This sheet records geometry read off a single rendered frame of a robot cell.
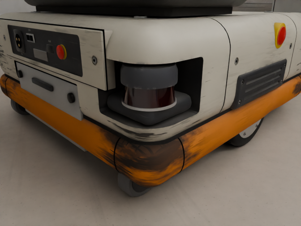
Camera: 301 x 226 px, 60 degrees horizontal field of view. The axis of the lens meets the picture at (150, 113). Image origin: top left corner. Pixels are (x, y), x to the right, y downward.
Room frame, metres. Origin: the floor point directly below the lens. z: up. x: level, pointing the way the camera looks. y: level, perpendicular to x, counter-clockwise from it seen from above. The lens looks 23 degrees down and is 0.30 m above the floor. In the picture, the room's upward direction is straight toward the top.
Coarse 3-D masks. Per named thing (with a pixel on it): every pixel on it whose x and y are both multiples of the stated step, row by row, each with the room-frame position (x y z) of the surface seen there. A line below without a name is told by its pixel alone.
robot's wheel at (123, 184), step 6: (120, 174) 0.34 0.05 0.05; (120, 180) 0.34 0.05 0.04; (126, 180) 0.33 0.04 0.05; (120, 186) 0.34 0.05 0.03; (126, 186) 0.33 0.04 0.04; (132, 186) 0.34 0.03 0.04; (138, 186) 0.34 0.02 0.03; (126, 192) 0.33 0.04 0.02; (132, 192) 0.34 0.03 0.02; (138, 192) 0.35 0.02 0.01; (144, 192) 0.35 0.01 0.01
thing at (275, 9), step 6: (276, 0) 2.01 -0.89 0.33; (282, 0) 1.96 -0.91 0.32; (288, 0) 1.91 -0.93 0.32; (294, 0) 1.87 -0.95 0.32; (300, 0) 1.83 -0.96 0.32; (276, 6) 2.00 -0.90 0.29; (282, 6) 1.95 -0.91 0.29; (288, 6) 1.90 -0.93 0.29; (294, 6) 1.86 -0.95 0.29; (300, 6) 1.82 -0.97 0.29; (288, 12) 1.89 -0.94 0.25; (294, 12) 1.85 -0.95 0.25; (300, 12) 1.81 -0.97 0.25
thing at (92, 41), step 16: (16, 32) 0.57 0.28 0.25; (32, 32) 0.51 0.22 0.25; (48, 32) 0.46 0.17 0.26; (64, 32) 0.42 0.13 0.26; (80, 32) 0.38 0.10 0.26; (96, 32) 0.35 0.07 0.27; (16, 48) 0.59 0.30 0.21; (32, 48) 0.52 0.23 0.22; (48, 48) 0.46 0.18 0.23; (64, 48) 0.42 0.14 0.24; (80, 48) 0.39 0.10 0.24; (96, 48) 0.36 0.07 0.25; (32, 64) 0.53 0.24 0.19; (48, 64) 0.48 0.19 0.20; (64, 64) 0.43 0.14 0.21; (80, 64) 0.39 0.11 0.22; (96, 64) 0.36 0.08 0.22; (112, 64) 0.36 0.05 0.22; (80, 80) 0.39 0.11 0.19; (96, 80) 0.36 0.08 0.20; (112, 80) 0.36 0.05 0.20
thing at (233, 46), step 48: (0, 48) 0.67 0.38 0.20; (144, 48) 0.32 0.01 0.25; (192, 48) 0.35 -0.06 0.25; (240, 48) 0.44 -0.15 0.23; (288, 48) 0.60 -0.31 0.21; (48, 96) 0.50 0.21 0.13; (96, 96) 0.37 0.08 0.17; (144, 96) 0.31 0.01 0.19; (192, 96) 0.38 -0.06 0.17; (240, 96) 0.45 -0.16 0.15; (288, 96) 0.64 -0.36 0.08; (96, 144) 0.37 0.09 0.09; (144, 144) 0.32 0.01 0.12; (192, 144) 0.35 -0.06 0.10
